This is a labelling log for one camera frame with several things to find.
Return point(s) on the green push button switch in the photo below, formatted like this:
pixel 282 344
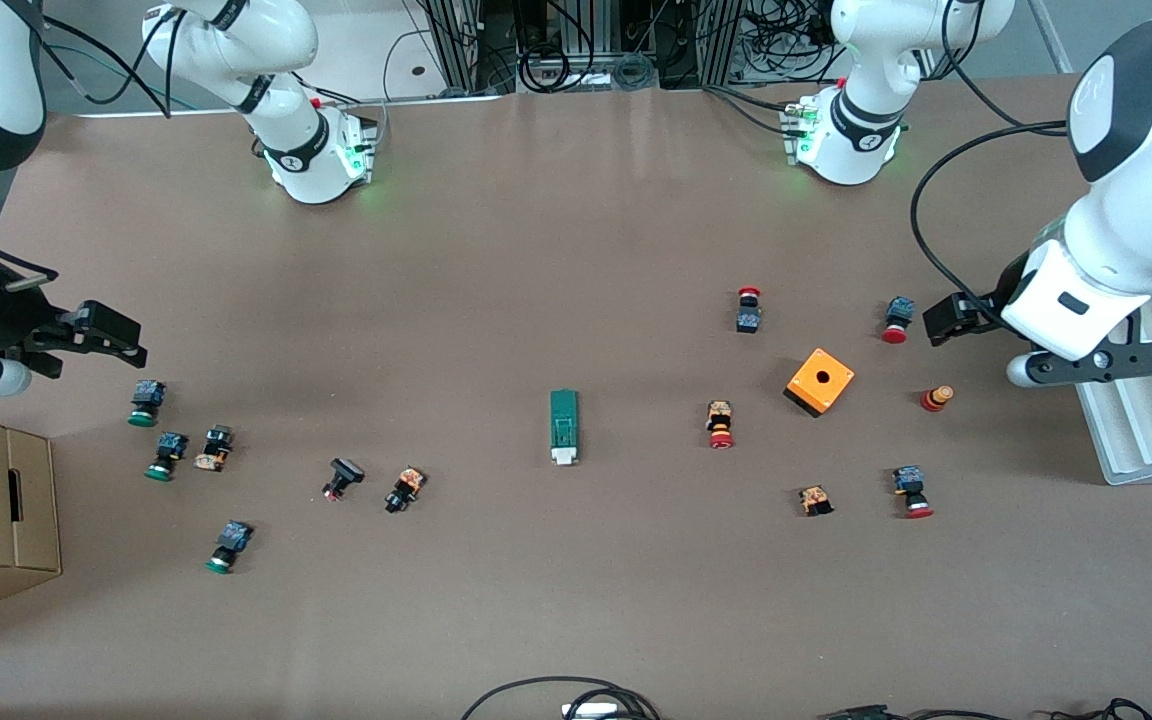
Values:
pixel 171 445
pixel 234 538
pixel 146 395

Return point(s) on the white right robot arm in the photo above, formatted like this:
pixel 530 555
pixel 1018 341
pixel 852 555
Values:
pixel 236 40

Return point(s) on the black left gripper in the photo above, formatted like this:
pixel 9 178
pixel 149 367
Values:
pixel 998 298

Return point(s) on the red emergency stop button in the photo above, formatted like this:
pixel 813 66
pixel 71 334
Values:
pixel 720 415

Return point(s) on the white plug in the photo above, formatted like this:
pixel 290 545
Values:
pixel 591 711

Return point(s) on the orange black contact block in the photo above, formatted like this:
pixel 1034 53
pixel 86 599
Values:
pixel 816 498

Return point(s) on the orange button enclosure box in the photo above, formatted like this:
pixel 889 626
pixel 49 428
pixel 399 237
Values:
pixel 826 378

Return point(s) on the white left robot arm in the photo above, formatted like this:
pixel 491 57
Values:
pixel 1136 200

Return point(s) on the white panel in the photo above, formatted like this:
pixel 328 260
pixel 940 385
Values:
pixel 366 50

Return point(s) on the grey metal bar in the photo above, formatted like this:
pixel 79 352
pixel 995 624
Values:
pixel 1049 35

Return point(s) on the red orange stop button head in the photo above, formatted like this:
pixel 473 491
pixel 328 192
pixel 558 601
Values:
pixel 934 400

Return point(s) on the red push button switch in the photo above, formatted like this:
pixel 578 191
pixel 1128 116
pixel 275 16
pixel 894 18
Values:
pixel 908 480
pixel 900 310
pixel 748 320

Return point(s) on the aluminium equipment rack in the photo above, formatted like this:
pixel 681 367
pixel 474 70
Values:
pixel 461 40

